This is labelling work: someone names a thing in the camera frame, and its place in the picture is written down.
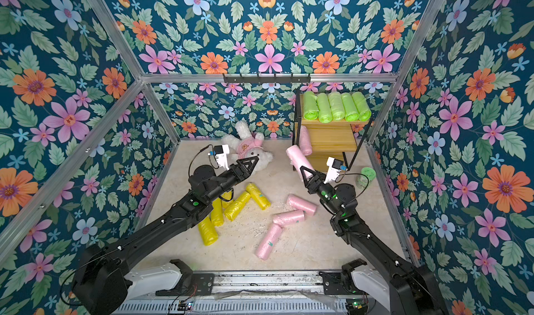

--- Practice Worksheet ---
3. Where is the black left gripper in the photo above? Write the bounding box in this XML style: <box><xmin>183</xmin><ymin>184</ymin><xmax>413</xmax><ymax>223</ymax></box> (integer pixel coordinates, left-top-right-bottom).
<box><xmin>203</xmin><ymin>157</ymin><xmax>256</xmax><ymax>205</ymax></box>

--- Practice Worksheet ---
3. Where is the green trash bag roll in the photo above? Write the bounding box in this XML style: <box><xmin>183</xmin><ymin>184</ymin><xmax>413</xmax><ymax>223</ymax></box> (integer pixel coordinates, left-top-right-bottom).
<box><xmin>328</xmin><ymin>92</ymin><xmax>346</xmax><ymax>121</ymax></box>
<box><xmin>352</xmin><ymin>92</ymin><xmax>372</xmax><ymax>122</ymax></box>
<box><xmin>317</xmin><ymin>93</ymin><xmax>333</xmax><ymax>124</ymax></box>
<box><xmin>303</xmin><ymin>91</ymin><xmax>319</xmax><ymax>120</ymax></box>
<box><xmin>342</xmin><ymin>92</ymin><xmax>360</xmax><ymax>122</ymax></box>

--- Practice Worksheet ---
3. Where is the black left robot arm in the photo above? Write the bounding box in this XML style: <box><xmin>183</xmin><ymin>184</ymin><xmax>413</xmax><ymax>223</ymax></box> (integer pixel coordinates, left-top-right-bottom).
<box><xmin>72</xmin><ymin>156</ymin><xmax>259</xmax><ymax>314</ymax></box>

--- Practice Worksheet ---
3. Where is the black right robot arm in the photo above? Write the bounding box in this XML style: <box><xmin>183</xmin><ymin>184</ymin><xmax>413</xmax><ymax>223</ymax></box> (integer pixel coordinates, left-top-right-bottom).
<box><xmin>300</xmin><ymin>166</ymin><xmax>448</xmax><ymax>314</ymax></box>

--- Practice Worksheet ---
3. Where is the yellow trash bag roll right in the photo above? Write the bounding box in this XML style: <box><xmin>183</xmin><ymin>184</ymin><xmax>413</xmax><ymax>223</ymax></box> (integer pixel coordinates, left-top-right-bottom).
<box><xmin>246</xmin><ymin>183</ymin><xmax>271</xmax><ymax>210</ymax></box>

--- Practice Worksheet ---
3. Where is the yellow trash bag roll middle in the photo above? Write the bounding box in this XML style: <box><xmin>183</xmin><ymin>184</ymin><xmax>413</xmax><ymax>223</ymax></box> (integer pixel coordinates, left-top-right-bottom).
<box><xmin>224</xmin><ymin>191</ymin><xmax>251</xmax><ymax>221</ymax></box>

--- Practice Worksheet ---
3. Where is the yellow trash bag roll upright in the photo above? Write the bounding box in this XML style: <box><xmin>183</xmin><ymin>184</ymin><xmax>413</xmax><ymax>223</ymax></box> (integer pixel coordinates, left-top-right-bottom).
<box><xmin>210</xmin><ymin>198</ymin><xmax>225</xmax><ymax>227</ymax></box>

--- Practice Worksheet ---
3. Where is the yellow trash bag roll large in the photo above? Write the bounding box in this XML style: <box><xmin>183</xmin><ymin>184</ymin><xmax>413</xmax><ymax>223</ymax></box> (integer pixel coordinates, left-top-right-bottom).
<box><xmin>197</xmin><ymin>216</ymin><xmax>218</xmax><ymax>246</ymax></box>

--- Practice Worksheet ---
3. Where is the white plush bunny pink shirt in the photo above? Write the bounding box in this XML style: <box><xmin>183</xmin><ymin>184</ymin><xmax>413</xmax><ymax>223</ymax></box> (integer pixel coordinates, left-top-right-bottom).
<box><xmin>221</xmin><ymin>121</ymin><xmax>273</xmax><ymax>174</ymax></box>

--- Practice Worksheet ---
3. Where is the upper green lidded jar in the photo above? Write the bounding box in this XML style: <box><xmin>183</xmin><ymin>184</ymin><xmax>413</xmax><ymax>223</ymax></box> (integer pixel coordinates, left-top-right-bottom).
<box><xmin>357</xmin><ymin>167</ymin><xmax>376</xmax><ymax>188</ymax></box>

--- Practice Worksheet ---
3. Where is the green circuit board right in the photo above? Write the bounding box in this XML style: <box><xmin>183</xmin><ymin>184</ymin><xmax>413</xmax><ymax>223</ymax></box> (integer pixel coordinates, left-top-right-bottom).
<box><xmin>346</xmin><ymin>299</ymin><xmax>369</xmax><ymax>315</ymax></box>

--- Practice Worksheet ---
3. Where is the green circuit board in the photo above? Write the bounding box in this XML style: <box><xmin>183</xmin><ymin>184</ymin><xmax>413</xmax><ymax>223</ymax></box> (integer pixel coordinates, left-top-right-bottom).
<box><xmin>175</xmin><ymin>301</ymin><xmax>194</xmax><ymax>312</ymax></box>
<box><xmin>346</xmin><ymin>299</ymin><xmax>369</xmax><ymax>315</ymax></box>

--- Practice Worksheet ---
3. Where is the green circuit board left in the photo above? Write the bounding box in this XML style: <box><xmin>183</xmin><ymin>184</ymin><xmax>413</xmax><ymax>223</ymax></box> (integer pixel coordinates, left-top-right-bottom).
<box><xmin>175</xmin><ymin>301</ymin><xmax>194</xmax><ymax>312</ymax></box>

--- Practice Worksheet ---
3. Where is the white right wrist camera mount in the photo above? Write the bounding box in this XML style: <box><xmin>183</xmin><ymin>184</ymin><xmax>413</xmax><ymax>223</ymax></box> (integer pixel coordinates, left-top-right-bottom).
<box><xmin>324</xmin><ymin>157</ymin><xmax>347</xmax><ymax>184</ymax></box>

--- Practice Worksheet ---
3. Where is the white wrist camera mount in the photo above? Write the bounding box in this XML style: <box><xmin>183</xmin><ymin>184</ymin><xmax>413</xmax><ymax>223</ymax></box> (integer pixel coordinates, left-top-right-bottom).
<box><xmin>324</xmin><ymin>157</ymin><xmax>347</xmax><ymax>184</ymax></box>
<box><xmin>211</xmin><ymin>145</ymin><xmax>229</xmax><ymax>170</ymax></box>

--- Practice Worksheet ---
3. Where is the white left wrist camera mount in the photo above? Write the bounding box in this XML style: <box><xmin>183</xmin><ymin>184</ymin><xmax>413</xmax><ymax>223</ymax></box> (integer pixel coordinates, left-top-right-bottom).
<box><xmin>211</xmin><ymin>145</ymin><xmax>229</xmax><ymax>170</ymax></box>

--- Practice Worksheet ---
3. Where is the wooden shelf black metal frame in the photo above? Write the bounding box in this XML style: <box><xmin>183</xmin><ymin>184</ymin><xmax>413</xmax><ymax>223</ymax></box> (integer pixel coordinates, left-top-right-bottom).
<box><xmin>292</xmin><ymin>90</ymin><xmax>372</xmax><ymax>172</ymax></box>

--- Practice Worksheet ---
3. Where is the black hook rail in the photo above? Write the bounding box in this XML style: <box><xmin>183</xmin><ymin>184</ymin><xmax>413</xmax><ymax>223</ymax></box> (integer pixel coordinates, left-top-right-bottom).
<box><xmin>223</xmin><ymin>74</ymin><xmax>312</xmax><ymax>84</ymax></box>

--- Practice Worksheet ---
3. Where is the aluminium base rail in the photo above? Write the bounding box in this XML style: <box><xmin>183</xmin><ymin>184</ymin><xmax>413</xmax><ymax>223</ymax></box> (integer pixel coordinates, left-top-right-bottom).
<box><xmin>85</xmin><ymin>268</ymin><xmax>449</xmax><ymax>315</ymax></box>

